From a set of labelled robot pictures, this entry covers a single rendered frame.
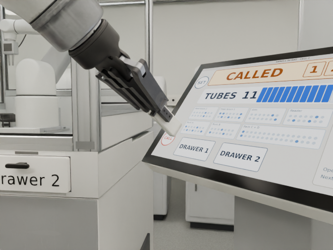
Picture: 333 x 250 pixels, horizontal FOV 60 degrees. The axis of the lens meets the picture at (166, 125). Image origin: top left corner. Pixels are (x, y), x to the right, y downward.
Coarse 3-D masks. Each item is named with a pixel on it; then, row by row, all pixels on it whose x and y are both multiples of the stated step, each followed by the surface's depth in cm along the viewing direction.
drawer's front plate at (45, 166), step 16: (0, 160) 91; (16, 160) 90; (32, 160) 89; (48, 160) 89; (64, 160) 88; (0, 176) 91; (16, 176) 90; (32, 176) 90; (48, 176) 89; (64, 176) 88; (64, 192) 89
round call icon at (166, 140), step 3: (165, 132) 68; (177, 132) 65; (165, 135) 67; (168, 135) 66; (162, 138) 67; (165, 138) 66; (168, 138) 65; (171, 138) 65; (174, 138) 64; (162, 141) 66; (165, 141) 66; (168, 141) 65; (171, 141) 64; (159, 144) 66; (162, 144) 65; (165, 144) 65; (168, 144) 64
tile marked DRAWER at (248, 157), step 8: (224, 144) 54; (232, 144) 53; (240, 144) 51; (224, 152) 52; (232, 152) 51; (240, 152) 50; (248, 152) 49; (256, 152) 48; (264, 152) 47; (216, 160) 53; (224, 160) 51; (232, 160) 50; (240, 160) 49; (248, 160) 48; (256, 160) 47; (240, 168) 48; (248, 168) 47; (256, 168) 46
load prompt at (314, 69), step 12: (312, 60) 54; (324, 60) 52; (216, 72) 70; (228, 72) 67; (240, 72) 65; (252, 72) 62; (264, 72) 60; (276, 72) 57; (288, 72) 55; (300, 72) 53; (312, 72) 52; (324, 72) 50; (216, 84) 67; (228, 84) 64
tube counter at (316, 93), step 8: (248, 88) 60; (256, 88) 58; (264, 88) 57; (272, 88) 55; (280, 88) 54; (288, 88) 53; (296, 88) 52; (304, 88) 50; (312, 88) 49; (320, 88) 48; (328, 88) 47; (248, 96) 58; (256, 96) 57; (264, 96) 55; (272, 96) 54; (280, 96) 53; (288, 96) 52; (296, 96) 50; (304, 96) 49; (312, 96) 48; (320, 96) 47; (328, 96) 46
